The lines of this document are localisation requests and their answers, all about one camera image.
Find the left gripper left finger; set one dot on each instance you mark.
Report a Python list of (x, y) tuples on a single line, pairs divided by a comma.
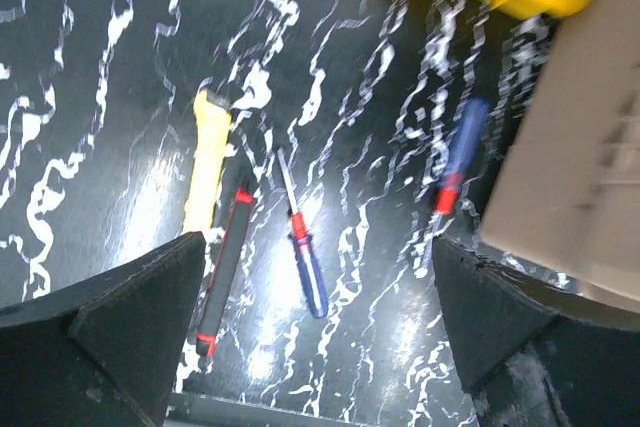
[(104, 351)]

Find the red black utility knife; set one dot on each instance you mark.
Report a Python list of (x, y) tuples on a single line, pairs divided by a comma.
[(225, 268)]

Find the yellow utility knife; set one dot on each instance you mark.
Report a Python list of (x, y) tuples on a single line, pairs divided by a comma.
[(213, 122)]

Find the blue screwdriver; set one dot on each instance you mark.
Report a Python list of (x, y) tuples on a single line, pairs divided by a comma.
[(462, 148), (309, 270)]

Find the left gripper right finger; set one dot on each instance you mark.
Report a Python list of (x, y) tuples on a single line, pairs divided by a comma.
[(530, 354)]

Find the tan plastic tool box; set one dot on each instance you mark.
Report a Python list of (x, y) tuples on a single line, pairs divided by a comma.
[(567, 196)]

